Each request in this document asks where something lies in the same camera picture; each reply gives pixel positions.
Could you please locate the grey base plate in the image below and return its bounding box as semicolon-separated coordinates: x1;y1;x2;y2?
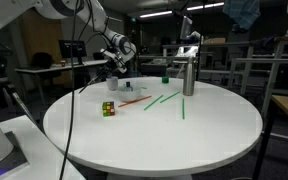
0;130;30;180

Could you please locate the black hanging cable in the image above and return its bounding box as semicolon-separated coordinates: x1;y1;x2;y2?
58;0;80;180

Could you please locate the black computer monitor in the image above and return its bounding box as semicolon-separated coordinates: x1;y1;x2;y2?
58;39;87;66

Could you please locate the grey metal frame table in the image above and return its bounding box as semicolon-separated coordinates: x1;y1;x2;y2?
228;34;288;98

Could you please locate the small clear container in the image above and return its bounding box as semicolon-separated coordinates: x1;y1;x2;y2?
116;83;142;103

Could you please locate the white office desk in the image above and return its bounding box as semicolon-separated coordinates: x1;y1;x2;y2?
14;59;114;104

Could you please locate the black office chair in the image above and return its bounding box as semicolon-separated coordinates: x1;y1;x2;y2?
30;51;54;70

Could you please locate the multicoloured Rubik's cube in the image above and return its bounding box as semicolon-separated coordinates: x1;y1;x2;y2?
101;101;116;118

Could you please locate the silver metal bottle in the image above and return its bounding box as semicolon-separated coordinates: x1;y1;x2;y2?
182;55;196;97

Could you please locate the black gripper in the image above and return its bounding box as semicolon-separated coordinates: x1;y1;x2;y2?
95;57;120;80

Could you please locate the white cup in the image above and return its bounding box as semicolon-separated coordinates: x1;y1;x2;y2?
105;76;119;92

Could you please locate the orange thin stick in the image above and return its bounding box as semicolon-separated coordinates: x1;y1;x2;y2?
117;95;153;108

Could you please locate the white platform board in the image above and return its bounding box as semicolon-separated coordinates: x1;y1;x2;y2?
0;114;87;180

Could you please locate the blue checked cloth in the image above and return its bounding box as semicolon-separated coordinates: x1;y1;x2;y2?
222;0;262;32

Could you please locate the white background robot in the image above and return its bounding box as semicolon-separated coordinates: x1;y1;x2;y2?
176;14;202;58

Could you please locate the long ceiling light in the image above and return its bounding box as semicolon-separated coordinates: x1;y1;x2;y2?
139;10;174;19
186;1;225;11

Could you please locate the grey metal rod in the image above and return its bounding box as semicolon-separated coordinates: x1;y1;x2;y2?
11;91;37;125

